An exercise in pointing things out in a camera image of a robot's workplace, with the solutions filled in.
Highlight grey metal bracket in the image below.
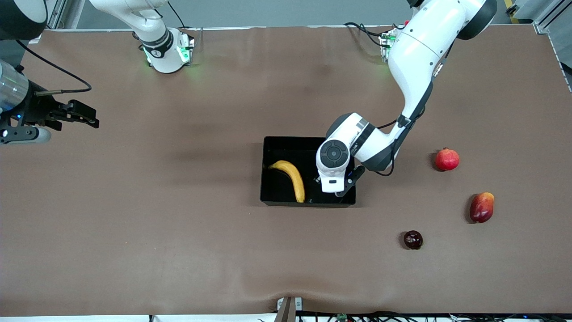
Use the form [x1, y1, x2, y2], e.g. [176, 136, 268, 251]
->
[276, 296, 303, 322]

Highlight black left arm base cables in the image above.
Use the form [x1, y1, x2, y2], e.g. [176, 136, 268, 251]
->
[343, 21, 395, 49]

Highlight black plastic box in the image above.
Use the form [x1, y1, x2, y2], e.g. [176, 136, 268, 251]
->
[260, 136, 357, 208]

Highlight black right arm base cable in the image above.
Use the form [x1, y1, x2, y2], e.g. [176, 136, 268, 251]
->
[168, 0, 186, 28]

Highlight red pomegranate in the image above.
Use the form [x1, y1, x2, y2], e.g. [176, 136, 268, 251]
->
[435, 147, 460, 172]

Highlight dark purple plum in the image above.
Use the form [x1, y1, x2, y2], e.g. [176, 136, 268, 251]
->
[404, 230, 424, 250]

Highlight red yellow mango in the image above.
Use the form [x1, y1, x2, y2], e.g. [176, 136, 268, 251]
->
[469, 192, 495, 224]

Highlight yellow banana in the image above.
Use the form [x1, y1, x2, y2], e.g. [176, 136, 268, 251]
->
[268, 160, 306, 203]

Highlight brown table mat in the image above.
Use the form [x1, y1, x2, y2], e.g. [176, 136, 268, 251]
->
[0, 25, 572, 316]

